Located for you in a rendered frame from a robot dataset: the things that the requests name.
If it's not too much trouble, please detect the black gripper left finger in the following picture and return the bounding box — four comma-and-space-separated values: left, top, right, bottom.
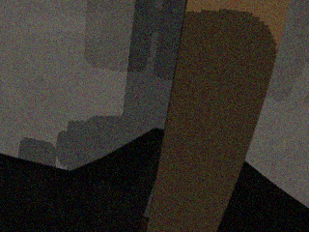
0, 128, 165, 232

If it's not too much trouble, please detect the long brown wooden plank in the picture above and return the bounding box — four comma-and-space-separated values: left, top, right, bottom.
146, 0, 291, 232

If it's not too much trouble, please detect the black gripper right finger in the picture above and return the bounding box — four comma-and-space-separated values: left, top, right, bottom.
216, 161, 309, 232

